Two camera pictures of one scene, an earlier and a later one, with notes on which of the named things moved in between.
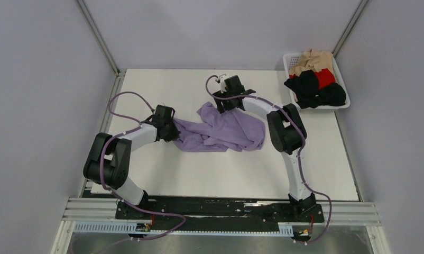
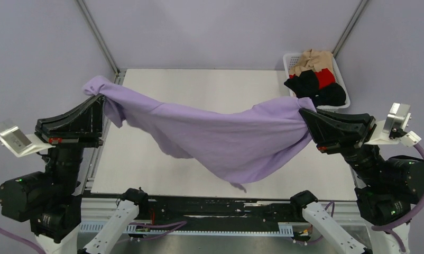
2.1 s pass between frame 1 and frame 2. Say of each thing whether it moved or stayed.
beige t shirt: stayed
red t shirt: stayed
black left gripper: moved
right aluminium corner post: stayed
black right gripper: moved
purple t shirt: moved
